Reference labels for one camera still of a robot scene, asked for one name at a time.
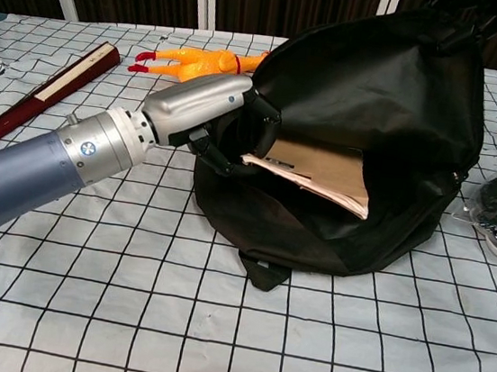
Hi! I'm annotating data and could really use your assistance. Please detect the black white checked tablecloth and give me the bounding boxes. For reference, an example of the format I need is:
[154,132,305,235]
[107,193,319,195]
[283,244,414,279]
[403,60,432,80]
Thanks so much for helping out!
[0,3,497,372]

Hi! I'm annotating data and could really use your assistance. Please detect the black backpack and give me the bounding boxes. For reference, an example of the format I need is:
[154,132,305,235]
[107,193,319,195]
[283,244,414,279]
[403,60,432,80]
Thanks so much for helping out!
[180,0,497,316]

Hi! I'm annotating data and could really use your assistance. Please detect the dark red folding fan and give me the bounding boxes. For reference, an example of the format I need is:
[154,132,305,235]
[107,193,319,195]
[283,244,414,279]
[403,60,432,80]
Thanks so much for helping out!
[0,28,124,172]

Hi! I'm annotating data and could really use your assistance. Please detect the brown paper cover book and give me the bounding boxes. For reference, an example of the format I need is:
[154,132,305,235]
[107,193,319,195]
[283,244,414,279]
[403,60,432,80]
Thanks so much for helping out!
[234,132,378,222]

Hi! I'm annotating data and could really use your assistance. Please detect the yellow rubber chicken toy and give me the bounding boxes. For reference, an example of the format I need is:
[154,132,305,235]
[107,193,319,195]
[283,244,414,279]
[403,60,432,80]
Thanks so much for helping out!
[127,33,273,95]

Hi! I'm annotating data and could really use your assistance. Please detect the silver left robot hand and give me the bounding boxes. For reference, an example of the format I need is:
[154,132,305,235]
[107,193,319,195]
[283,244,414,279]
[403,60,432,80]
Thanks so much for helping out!
[135,64,287,185]

